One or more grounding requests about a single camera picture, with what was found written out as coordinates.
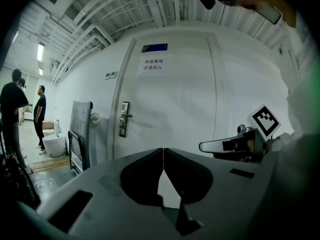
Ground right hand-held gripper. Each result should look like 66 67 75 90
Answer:
199 103 282 164

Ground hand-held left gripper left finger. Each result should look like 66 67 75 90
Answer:
37 147 176 240

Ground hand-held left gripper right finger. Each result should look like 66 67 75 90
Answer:
163 147 280 240

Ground silver door lock with handle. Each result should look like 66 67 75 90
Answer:
118 100 134 138

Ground white door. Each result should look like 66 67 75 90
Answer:
207 32 292 145
111 33 218 160

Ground dark blue door sign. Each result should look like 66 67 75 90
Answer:
141 43 169 53

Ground grey folding platform cart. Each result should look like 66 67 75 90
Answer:
67 100 94 176

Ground wooden planks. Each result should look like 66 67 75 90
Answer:
31 155 71 173

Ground white paper notice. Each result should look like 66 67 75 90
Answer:
136 56 171 75

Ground person's white shirt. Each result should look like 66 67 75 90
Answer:
278 8 320 240

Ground round white wall fitting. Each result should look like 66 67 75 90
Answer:
90 112 101 129

